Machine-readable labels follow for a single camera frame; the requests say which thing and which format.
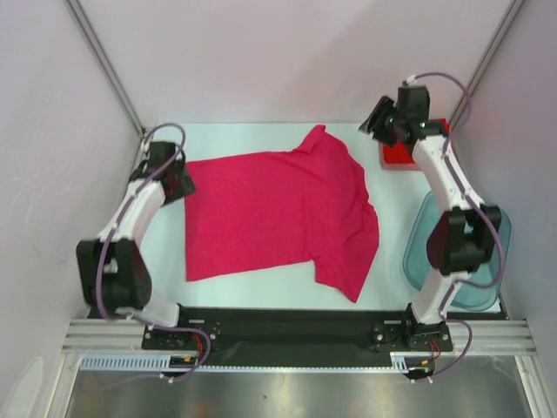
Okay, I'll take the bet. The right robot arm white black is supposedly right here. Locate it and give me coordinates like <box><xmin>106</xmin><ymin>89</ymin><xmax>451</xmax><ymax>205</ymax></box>
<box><xmin>359</xmin><ymin>81</ymin><xmax>505</xmax><ymax>349</ymax></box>

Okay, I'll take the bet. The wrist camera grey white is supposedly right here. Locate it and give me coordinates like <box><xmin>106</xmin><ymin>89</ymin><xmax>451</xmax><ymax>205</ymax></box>
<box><xmin>403</xmin><ymin>75</ymin><xmax>419</xmax><ymax>86</ymax></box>
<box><xmin>141</xmin><ymin>139</ymin><xmax>151</xmax><ymax>153</ymax></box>

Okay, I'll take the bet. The teal transparent plastic bin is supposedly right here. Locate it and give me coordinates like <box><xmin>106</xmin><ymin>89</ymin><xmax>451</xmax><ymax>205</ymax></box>
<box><xmin>400</xmin><ymin>191</ymin><xmax>513</xmax><ymax>311</ymax></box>

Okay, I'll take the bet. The left aluminium frame post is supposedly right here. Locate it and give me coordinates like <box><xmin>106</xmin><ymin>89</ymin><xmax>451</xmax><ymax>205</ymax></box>
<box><xmin>63</xmin><ymin>0</ymin><xmax>144</xmax><ymax>135</ymax></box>

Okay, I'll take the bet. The front aluminium frame rail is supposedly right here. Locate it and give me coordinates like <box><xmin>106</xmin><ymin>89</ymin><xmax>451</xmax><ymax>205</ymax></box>
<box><xmin>63</xmin><ymin>320</ymin><xmax>537</xmax><ymax>356</ymax></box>

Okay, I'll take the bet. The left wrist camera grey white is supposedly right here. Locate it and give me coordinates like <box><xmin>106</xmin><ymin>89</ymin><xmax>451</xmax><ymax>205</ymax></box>
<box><xmin>141</xmin><ymin>139</ymin><xmax>151</xmax><ymax>153</ymax></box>

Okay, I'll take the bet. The aluminium frame post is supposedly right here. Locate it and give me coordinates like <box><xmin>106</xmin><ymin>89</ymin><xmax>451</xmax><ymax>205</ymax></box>
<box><xmin>63</xmin><ymin>0</ymin><xmax>144</xmax><ymax>135</ymax></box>
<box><xmin>449</xmin><ymin>0</ymin><xmax>527</xmax><ymax>127</ymax></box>

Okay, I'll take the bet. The grey slotted cable duct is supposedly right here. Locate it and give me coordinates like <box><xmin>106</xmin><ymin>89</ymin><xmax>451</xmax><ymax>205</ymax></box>
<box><xmin>79</xmin><ymin>354</ymin><xmax>433</xmax><ymax>374</ymax></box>

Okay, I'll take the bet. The right aluminium frame post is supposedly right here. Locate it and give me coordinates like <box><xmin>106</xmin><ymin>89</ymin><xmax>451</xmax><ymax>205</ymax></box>
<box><xmin>449</xmin><ymin>0</ymin><xmax>527</xmax><ymax>127</ymax></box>

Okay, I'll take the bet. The folded light pink t shirt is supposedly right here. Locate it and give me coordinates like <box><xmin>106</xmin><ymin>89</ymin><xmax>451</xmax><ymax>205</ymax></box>
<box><xmin>379</xmin><ymin>144</ymin><xmax>420</xmax><ymax>172</ymax></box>

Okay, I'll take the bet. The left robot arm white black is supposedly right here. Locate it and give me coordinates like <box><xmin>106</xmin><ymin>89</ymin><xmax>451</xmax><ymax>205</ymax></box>
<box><xmin>76</xmin><ymin>141</ymin><xmax>196</xmax><ymax>348</ymax></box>

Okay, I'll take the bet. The folded red t shirt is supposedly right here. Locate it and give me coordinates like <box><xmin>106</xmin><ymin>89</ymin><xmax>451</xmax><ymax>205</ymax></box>
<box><xmin>379</xmin><ymin>118</ymin><xmax>451</xmax><ymax>171</ymax></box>

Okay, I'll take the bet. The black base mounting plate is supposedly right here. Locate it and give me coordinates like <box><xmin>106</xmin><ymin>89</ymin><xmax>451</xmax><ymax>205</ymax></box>
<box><xmin>86</xmin><ymin>304</ymin><xmax>508</xmax><ymax>367</ymax></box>

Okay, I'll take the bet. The magenta pink t shirt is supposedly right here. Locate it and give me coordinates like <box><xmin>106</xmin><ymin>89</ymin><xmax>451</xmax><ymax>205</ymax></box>
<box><xmin>185</xmin><ymin>125</ymin><xmax>379</xmax><ymax>301</ymax></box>

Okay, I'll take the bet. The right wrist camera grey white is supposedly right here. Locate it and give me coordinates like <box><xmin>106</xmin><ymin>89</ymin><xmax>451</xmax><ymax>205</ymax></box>
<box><xmin>403</xmin><ymin>75</ymin><xmax>419</xmax><ymax>86</ymax></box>

